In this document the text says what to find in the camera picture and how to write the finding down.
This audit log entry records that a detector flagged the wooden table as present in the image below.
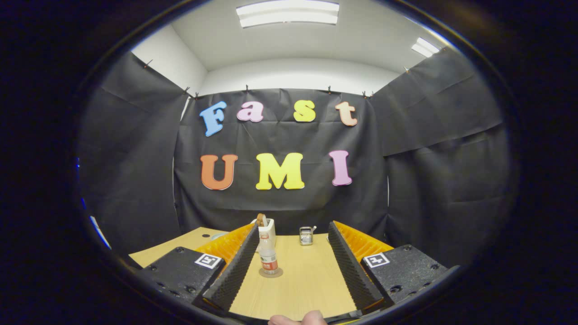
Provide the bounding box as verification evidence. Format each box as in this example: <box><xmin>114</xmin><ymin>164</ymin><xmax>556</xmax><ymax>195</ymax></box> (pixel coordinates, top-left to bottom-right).
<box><xmin>129</xmin><ymin>227</ymin><xmax>393</xmax><ymax>322</ymax></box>

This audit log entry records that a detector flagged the black backdrop cloth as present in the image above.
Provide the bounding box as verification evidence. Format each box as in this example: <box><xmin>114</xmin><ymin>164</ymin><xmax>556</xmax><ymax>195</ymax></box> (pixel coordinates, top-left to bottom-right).
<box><xmin>78</xmin><ymin>47</ymin><xmax>511</xmax><ymax>267</ymax></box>

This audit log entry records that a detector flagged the clear plastic juice bottle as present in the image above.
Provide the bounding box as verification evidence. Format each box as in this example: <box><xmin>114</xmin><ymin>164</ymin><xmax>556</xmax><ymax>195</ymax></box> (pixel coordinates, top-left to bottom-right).
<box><xmin>259</xmin><ymin>232</ymin><xmax>279</xmax><ymax>275</ymax></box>

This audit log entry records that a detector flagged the small ceiling light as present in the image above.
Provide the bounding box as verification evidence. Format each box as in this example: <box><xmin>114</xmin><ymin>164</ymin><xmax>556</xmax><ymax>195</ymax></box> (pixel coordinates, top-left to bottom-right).
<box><xmin>411</xmin><ymin>37</ymin><xmax>441</xmax><ymax>58</ymax></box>

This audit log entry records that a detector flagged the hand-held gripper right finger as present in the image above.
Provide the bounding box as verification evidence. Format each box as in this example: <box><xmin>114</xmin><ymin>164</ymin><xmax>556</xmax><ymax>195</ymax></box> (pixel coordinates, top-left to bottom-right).
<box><xmin>327</xmin><ymin>220</ymin><xmax>460</xmax><ymax>312</ymax></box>

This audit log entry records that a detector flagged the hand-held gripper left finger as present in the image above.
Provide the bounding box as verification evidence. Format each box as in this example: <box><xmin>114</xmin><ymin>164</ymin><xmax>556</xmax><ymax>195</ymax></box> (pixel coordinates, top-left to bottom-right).
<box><xmin>138</xmin><ymin>222</ymin><xmax>261</xmax><ymax>312</ymax></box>

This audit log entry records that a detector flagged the white toaster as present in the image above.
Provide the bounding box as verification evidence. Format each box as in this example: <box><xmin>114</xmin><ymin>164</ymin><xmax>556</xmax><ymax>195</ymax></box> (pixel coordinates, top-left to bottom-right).
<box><xmin>251</xmin><ymin>218</ymin><xmax>277</xmax><ymax>253</ymax></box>

